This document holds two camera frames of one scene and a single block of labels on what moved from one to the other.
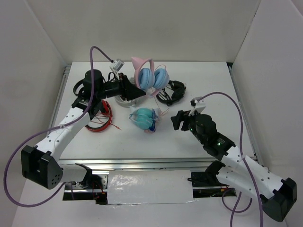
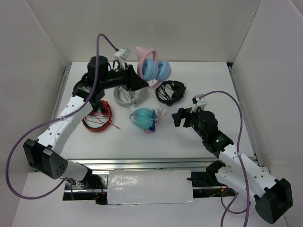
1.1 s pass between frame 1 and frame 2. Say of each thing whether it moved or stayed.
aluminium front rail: stayed
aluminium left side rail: stayed
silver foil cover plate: stayed
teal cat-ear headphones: stayed
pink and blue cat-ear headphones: moved
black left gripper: moved
